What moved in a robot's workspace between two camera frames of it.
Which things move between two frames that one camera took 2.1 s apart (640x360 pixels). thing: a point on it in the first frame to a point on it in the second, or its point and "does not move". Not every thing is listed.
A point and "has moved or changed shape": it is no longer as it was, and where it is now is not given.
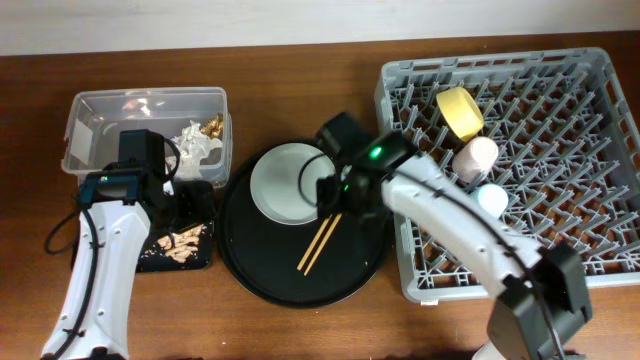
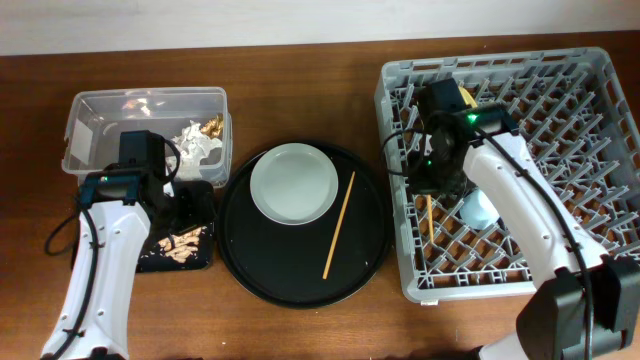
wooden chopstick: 314,242 has moved or changed shape
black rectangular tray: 185,237 does not move
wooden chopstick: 323,243 to 340,226
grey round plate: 283,182 does not move
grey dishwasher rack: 568,160 does not move
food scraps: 180,246 does not move
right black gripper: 334,193 to 418,182
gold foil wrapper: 214,126 does not move
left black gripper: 193,214 does not move
